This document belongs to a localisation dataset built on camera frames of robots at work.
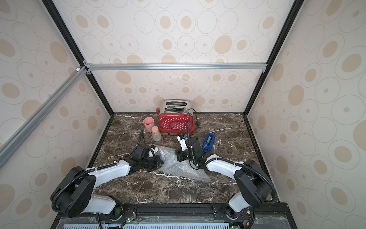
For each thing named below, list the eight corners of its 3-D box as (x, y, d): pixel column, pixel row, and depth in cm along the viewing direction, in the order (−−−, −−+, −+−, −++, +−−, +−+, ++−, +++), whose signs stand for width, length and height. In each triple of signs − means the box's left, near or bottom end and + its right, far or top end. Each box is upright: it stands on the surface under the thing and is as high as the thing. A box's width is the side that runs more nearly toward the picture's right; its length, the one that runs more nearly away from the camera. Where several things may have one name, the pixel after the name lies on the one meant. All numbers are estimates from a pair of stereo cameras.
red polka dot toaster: (159, 135, 108) (155, 117, 93) (162, 116, 121) (159, 98, 106) (193, 135, 108) (194, 117, 93) (192, 116, 121) (193, 98, 106)
